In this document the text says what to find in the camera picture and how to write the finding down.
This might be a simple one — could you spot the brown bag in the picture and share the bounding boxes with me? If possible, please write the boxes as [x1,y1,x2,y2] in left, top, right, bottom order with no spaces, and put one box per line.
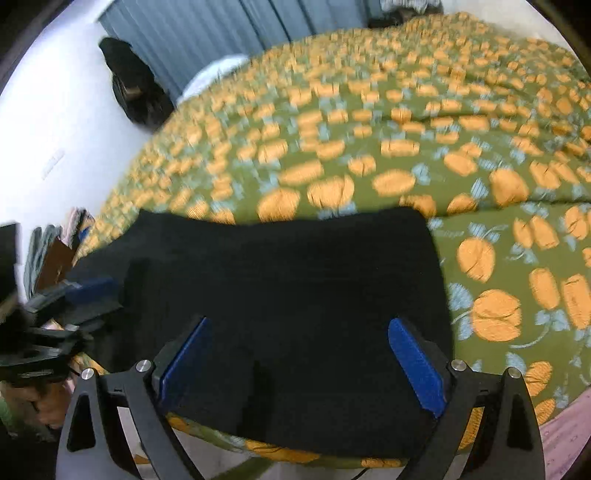
[36,235,75,291]

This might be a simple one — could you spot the person's left forearm green sleeve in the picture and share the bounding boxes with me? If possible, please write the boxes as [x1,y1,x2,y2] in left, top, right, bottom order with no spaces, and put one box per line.
[0,394,21,437]

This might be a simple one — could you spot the black pants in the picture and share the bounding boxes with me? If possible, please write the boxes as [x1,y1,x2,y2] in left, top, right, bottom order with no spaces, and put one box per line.
[69,206,455,460]

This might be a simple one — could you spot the black bag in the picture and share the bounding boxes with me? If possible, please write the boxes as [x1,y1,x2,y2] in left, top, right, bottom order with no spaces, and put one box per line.
[99,37,176,127]

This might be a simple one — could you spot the pile of clothes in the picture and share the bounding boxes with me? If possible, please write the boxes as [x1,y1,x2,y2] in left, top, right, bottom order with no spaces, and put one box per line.
[23,208,95,296]

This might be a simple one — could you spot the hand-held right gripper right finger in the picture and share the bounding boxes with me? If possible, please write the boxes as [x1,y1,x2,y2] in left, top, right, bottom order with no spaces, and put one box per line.
[387,316,546,480]

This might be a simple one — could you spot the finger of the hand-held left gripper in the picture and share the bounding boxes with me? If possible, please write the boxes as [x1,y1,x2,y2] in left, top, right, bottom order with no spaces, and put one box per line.
[48,301,124,340]
[27,276,122,319]

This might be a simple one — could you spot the pink patterned sheet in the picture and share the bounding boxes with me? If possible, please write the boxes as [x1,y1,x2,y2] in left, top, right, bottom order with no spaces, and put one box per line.
[538,390,591,480]

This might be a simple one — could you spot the blue-grey curtain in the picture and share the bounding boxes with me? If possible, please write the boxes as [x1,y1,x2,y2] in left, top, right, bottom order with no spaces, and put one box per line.
[99,0,384,100]

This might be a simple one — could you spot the striped cloth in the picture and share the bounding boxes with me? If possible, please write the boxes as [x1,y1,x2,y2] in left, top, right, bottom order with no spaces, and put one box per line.
[379,0,445,14]

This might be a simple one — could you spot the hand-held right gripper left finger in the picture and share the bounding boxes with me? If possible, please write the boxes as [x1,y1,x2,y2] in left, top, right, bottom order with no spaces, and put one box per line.
[54,315,214,480]

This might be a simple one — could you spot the green orange floral blanket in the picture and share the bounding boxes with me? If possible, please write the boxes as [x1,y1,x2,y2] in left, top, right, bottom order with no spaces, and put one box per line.
[69,11,591,469]

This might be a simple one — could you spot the person's left hand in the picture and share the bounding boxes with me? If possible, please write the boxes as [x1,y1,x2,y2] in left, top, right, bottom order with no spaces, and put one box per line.
[32,381,74,430]

